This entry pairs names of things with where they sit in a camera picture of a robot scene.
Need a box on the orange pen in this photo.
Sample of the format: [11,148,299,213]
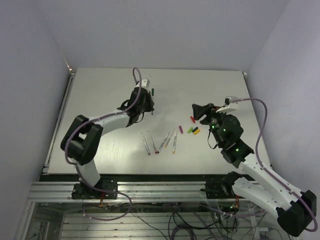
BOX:
[164,128,175,148]

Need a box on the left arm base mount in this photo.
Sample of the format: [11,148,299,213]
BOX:
[71,178,118,200]

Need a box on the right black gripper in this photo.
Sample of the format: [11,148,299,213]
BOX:
[192,103,228,147]

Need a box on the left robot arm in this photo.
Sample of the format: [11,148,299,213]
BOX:
[60,86,155,199]

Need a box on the dark blue pen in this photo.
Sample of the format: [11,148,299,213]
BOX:
[158,132,170,152]

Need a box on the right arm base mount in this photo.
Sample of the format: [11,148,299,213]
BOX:
[200,181,236,199]

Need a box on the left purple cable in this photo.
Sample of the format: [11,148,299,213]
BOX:
[64,67,143,222]

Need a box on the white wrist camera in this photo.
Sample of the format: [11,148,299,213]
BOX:
[141,78,151,89]
[216,96,238,114]

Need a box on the aluminium frame rail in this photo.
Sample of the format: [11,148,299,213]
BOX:
[27,181,207,203]

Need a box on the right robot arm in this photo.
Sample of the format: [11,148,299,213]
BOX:
[192,102,318,237]

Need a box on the yellow pen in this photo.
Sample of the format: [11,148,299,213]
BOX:
[172,131,178,154]

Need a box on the purple cable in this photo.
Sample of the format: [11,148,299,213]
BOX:
[199,98,318,232]
[64,67,143,222]

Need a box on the purple pen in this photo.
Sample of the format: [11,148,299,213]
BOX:
[141,132,151,156]

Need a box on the red pen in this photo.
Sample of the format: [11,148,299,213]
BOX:
[148,131,159,154]

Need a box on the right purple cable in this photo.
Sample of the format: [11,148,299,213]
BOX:
[199,98,318,232]

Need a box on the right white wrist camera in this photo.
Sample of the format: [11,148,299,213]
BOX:
[216,96,238,114]

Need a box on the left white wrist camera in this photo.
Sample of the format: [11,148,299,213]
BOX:
[141,78,151,89]

